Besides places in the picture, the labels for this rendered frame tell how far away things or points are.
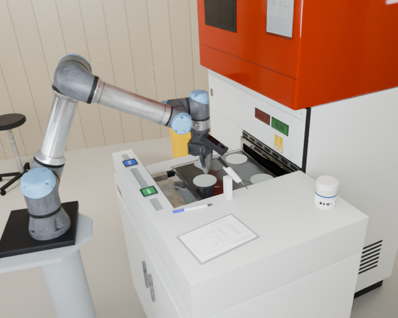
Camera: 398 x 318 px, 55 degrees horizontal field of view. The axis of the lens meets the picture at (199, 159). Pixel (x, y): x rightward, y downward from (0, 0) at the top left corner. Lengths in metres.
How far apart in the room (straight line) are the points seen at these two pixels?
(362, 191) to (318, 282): 0.64
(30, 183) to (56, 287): 0.45
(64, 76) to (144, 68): 2.68
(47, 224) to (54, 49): 2.64
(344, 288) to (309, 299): 0.15
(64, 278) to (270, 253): 0.85
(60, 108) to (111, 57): 2.49
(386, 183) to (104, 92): 1.33
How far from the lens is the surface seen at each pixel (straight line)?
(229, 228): 1.23
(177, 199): 1.53
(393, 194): 2.07
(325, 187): 1.29
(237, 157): 1.78
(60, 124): 1.48
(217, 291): 1.13
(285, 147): 1.60
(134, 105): 1.32
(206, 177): 1.62
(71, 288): 1.69
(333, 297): 1.49
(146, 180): 1.53
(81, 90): 1.29
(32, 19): 3.92
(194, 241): 1.18
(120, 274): 2.55
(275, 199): 1.37
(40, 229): 1.52
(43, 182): 1.44
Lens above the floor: 1.73
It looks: 28 degrees down
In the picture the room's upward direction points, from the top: 3 degrees counter-clockwise
